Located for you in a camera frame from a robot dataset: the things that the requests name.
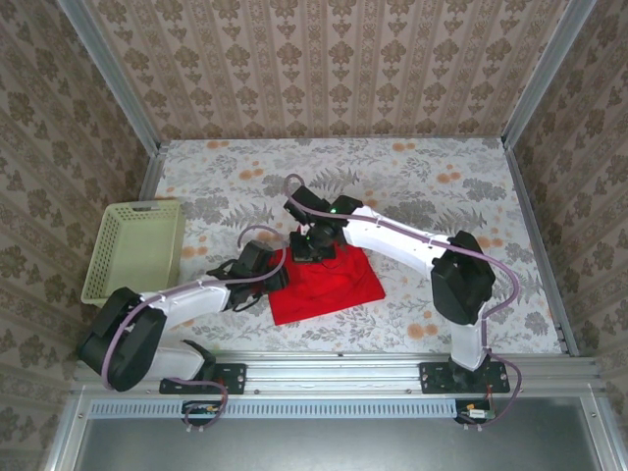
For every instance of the red t-shirt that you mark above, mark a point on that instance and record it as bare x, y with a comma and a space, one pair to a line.
333, 289

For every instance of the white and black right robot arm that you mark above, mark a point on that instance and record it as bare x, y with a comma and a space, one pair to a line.
392, 235

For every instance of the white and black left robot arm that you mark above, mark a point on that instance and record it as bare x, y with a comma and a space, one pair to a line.
122, 338

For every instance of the small black connector box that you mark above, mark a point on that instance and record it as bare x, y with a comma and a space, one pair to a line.
201, 409
476, 412

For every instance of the pale green perforated plastic basket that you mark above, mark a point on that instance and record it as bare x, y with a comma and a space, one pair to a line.
132, 245

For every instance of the floral table cover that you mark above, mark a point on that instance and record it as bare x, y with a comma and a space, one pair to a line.
466, 162

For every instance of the grey metal sheet panel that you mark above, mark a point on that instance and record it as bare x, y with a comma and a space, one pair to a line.
343, 446

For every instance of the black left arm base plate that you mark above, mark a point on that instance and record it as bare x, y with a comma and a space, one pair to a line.
235, 378

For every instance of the aluminium mounting rail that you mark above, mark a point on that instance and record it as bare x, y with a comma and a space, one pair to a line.
343, 373

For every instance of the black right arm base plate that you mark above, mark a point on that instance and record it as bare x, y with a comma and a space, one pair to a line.
432, 378

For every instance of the aluminium frame post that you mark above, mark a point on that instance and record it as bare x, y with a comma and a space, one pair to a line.
544, 73
113, 73

